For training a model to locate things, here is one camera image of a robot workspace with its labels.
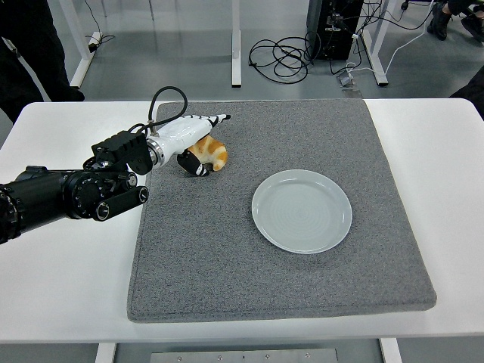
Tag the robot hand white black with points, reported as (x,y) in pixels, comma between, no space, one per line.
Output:
(181,132)

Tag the croissant bread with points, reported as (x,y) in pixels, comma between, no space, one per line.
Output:
(215,151)

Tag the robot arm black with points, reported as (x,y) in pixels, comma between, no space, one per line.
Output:
(45,189)

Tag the pale grey round plate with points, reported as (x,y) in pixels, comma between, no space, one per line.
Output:
(302,211)

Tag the grey metal plate with screws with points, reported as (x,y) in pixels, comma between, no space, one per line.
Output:
(242,356)

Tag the white desk leg straight foot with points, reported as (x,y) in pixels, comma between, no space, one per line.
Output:
(236,56)

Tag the grey fabric mat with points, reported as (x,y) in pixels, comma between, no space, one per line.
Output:
(211,246)

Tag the white power strip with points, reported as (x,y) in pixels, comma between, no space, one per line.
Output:
(95,41)

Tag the white desk leg slanted foot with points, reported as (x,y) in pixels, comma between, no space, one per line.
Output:
(77,34)
(378,64)

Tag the black computer tower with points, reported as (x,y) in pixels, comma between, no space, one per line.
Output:
(327,41)

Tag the grey floor socket box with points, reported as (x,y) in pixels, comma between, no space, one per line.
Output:
(348,81)

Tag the person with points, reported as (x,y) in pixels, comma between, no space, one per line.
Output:
(30,45)
(472,89)

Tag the white table leg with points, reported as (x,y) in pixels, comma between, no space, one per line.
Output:
(391,351)
(105,353)

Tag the person's foot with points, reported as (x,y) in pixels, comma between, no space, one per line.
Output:
(474,28)
(439,22)

